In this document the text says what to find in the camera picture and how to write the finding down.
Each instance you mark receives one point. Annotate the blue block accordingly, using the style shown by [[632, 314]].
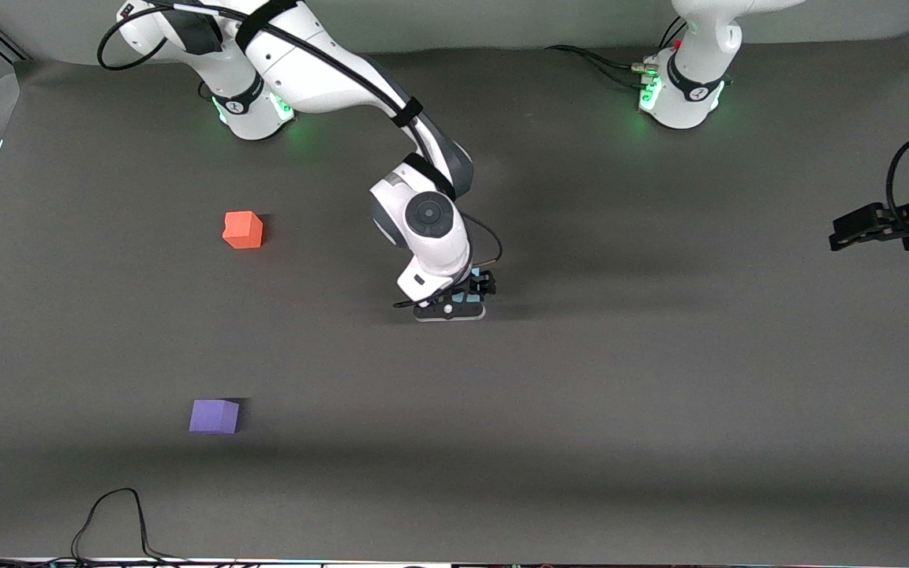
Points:
[[466, 298]]

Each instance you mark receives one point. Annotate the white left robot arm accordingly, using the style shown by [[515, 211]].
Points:
[[683, 95]]

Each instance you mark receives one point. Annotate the orange block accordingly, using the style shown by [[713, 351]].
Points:
[[242, 229]]

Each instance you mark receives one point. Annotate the purple block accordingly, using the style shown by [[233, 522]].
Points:
[[214, 416]]

